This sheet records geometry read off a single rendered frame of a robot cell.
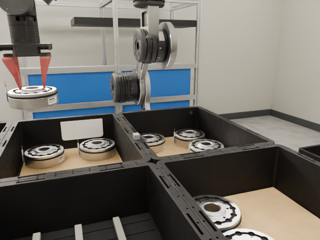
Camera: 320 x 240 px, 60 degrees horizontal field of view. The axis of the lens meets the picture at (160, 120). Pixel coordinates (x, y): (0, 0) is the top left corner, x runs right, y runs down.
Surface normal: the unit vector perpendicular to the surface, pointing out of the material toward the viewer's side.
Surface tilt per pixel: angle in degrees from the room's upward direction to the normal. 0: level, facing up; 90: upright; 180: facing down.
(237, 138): 90
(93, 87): 90
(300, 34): 90
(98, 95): 90
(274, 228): 0
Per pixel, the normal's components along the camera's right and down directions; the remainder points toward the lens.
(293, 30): -0.94, 0.10
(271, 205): 0.00, -0.96
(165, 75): 0.36, 0.26
